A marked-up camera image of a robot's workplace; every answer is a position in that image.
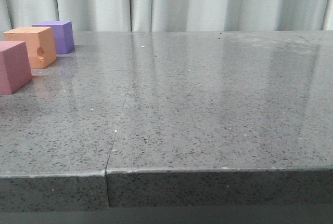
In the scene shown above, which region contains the purple foam cube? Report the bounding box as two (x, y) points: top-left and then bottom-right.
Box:
(32, 20), (75, 54)

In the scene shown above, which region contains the pink foam cube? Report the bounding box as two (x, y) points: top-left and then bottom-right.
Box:
(1, 41), (32, 95)

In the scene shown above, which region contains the pale grey curtain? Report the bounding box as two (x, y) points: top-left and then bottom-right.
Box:
(1, 0), (332, 32)

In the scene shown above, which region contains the orange foam cube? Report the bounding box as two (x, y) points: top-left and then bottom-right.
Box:
(3, 27), (57, 69)

